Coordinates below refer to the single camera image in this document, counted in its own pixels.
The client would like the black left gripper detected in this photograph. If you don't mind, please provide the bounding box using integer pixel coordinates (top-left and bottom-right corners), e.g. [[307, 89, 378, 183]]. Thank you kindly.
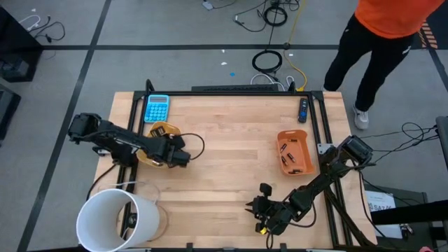
[[150, 125, 193, 168]]

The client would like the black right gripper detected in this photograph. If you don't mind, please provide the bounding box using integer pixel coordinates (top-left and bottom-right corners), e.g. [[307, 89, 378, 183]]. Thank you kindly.
[[244, 195, 293, 235]]

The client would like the yellow plastic bin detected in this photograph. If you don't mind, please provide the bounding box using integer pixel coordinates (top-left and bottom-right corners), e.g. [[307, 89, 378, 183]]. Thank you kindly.
[[135, 121, 183, 169]]

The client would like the blue calculator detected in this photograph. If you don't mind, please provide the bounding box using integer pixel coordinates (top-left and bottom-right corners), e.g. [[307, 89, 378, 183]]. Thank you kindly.
[[143, 94, 171, 124]]

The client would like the orange plastic bin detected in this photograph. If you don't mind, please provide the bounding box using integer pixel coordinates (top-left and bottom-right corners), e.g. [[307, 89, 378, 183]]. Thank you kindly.
[[276, 129, 316, 176]]

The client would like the clear round lamp base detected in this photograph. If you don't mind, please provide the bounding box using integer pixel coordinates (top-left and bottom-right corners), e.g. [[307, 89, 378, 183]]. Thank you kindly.
[[120, 180, 170, 242]]

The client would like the black remote control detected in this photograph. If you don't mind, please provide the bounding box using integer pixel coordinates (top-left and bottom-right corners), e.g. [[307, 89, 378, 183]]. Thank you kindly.
[[297, 97, 309, 124]]

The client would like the white paper sheet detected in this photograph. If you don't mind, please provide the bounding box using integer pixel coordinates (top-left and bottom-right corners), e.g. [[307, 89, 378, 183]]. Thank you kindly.
[[365, 190, 403, 239]]

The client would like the black equipment box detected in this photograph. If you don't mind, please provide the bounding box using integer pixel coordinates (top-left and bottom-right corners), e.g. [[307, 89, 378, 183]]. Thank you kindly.
[[0, 83, 22, 141]]

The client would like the black side table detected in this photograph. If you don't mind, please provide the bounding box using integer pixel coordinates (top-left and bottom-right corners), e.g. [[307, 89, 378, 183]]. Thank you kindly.
[[363, 183, 448, 252]]

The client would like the black cabinet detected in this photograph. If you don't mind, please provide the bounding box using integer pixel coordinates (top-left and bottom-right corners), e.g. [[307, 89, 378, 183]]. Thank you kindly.
[[0, 6, 43, 83]]

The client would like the person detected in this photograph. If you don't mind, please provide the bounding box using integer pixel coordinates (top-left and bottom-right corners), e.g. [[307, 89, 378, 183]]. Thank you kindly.
[[322, 0, 446, 131]]

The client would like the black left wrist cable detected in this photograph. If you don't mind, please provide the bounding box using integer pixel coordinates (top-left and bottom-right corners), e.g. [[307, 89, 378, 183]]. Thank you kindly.
[[180, 132, 206, 161]]

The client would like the thin white lamp cable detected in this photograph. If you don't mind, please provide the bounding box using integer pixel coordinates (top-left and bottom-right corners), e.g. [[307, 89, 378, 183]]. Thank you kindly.
[[111, 179, 160, 204]]

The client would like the black cable bundle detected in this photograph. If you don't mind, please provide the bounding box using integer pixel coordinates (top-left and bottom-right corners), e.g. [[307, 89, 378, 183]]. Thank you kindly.
[[323, 188, 374, 248]]

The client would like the black metal table frame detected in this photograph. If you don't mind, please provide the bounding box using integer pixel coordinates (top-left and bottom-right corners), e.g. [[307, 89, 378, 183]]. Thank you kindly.
[[118, 79, 377, 250]]

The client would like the coiled black cable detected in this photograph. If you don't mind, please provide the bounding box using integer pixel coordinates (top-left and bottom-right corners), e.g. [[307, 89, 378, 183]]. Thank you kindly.
[[262, 5, 289, 27], [251, 49, 284, 74]]

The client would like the black cable with plug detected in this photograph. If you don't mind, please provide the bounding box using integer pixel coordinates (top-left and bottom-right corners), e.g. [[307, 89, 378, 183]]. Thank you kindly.
[[232, 13, 269, 34]]

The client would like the thin black floor cable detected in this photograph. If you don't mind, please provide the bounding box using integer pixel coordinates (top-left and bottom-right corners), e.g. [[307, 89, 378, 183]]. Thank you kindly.
[[33, 20, 67, 44]]

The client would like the yellow floor cable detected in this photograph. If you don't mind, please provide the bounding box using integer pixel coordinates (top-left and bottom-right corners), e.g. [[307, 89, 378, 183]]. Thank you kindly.
[[282, 0, 308, 92]]

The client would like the thin white floor cable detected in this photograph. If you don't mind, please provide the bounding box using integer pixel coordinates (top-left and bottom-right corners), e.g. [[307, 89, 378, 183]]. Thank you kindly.
[[17, 14, 42, 32]]

